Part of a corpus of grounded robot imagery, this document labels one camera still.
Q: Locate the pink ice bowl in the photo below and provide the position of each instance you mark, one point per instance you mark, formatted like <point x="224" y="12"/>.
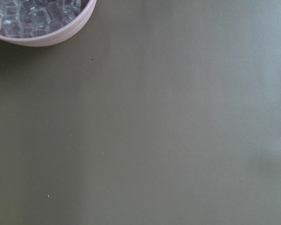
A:
<point x="58" y="36"/>

